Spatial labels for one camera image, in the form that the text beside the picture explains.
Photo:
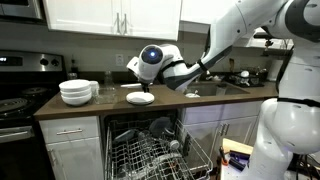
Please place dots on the white sink base cabinet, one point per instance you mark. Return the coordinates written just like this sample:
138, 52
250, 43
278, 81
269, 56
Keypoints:
206, 115

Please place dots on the white wall cabinet over sink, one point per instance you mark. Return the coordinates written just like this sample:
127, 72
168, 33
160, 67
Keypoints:
193, 10

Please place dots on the black purple device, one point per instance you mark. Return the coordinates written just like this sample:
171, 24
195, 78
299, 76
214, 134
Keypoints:
238, 163

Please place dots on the black dish drying rack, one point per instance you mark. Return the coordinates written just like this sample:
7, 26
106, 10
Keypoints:
246, 80

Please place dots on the kitchen sink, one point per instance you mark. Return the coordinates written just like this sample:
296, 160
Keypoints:
213, 89

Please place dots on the white mug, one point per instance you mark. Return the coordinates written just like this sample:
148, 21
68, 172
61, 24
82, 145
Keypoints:
95, 88

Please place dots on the white base cabinet with drawer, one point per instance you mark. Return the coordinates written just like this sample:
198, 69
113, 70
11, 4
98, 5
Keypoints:
76, 156

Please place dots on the stainless steel stove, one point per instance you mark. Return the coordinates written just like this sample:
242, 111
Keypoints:
20, 106

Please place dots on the dishwasher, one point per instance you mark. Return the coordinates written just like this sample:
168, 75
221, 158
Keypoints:
133, 116

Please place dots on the white ceramic bowl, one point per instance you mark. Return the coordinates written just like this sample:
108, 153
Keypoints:
76, 94
75, 85
76, 101

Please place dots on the white wall outlet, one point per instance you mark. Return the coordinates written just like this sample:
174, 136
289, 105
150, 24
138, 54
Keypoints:
119, 60

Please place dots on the small black orange clamp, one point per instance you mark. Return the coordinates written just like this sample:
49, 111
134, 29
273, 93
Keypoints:
223, 160

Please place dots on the clear glass container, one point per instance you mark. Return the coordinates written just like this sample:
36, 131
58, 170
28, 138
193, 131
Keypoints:
106, 98

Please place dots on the dark glass bottle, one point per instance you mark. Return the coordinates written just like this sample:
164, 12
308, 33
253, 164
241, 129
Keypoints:
74, 68

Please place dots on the white item in sink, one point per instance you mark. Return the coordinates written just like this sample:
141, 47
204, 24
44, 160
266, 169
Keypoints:
192, 95

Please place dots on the clear glass bottle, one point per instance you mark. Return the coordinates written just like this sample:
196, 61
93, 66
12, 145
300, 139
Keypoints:
108, 81

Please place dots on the dark bowl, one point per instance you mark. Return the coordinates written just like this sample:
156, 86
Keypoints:
160, 126

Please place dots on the stainless steel microwave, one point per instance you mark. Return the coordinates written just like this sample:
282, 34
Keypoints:
20, 10

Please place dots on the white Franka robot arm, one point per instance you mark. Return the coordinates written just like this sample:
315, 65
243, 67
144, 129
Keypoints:
290, 126

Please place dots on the clear drinking glass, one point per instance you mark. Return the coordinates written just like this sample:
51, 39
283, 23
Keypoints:
72, 76

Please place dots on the small white round cup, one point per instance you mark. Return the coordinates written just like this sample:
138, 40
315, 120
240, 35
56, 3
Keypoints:
174, 144

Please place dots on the small brown bottle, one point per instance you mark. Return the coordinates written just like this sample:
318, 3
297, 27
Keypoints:
232, 65

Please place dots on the white double door wall cabinet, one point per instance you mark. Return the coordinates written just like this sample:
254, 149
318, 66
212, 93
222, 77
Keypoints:
83, 16

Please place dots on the wooden board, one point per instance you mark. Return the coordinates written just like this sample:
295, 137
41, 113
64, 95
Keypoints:
236, 146

